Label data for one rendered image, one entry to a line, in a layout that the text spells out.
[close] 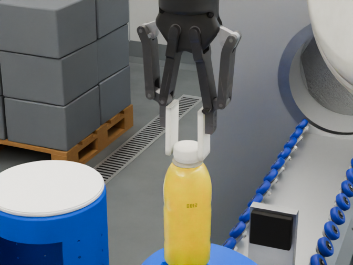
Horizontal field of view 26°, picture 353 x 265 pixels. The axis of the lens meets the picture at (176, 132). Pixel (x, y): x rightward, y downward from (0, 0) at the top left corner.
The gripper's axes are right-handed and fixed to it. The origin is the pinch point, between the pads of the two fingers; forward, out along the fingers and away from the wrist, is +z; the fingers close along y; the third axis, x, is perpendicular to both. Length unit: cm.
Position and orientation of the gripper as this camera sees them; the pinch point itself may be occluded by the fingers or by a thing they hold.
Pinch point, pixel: (187, 131)
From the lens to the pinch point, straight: 101.1
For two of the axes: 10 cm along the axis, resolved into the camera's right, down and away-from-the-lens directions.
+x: -3.6, 3.6, -8.6
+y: -9.3, -1.4, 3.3
